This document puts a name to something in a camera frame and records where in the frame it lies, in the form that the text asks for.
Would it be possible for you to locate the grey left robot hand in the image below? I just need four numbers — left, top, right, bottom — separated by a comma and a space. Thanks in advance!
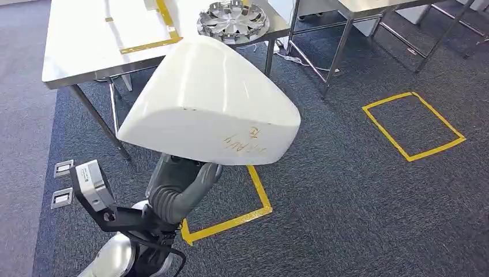
146, 152, 224, 226

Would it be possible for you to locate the white plastic mirror cover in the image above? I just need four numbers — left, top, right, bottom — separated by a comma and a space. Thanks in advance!
116, 34, 302, 166

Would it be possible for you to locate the yellow floor tape square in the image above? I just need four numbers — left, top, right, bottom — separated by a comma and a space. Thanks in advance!
180, 165, 273, 246
362, 91, 467, 163

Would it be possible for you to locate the steel floor socket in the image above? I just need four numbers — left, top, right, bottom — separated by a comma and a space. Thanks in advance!
50, 187, 74, 210
53, 159, 74, 179

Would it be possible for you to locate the yellow tape on table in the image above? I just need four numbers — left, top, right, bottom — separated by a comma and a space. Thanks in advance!
104, 0, 183, 55

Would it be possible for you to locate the large steel table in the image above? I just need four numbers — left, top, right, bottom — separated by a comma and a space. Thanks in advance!
41, 0, 292, 162

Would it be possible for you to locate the silver wheel hubcap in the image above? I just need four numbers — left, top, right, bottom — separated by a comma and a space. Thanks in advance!
197, 0, 270, 46

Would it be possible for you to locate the white cabinet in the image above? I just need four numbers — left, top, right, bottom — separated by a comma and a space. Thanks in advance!
267, 0, 318, 22

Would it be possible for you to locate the white panel under table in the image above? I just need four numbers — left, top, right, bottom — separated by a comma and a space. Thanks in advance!
351, 4, 432, 38

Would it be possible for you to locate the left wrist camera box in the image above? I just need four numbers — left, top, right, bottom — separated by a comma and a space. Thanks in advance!
69, 159, 180, 235

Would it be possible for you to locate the white cable on floor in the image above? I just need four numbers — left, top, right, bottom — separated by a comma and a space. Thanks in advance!
244, 42, 341, 73

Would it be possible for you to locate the steel frame table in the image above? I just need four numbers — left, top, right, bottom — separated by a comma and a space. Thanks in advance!
286, 0, 489, 99

